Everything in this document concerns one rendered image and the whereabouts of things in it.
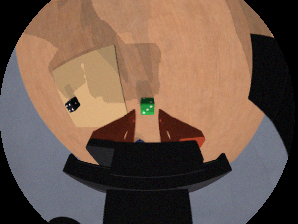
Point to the green die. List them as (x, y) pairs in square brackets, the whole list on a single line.
[(147, 106)]

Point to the black die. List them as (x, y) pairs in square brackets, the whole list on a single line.
[(72, 105)]

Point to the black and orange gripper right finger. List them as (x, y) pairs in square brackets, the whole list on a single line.
[(178, 130)]

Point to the tan square mat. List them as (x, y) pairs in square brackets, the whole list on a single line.
[(94, 79)]

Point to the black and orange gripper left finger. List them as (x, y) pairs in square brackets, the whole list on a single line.
[(117, 129)]

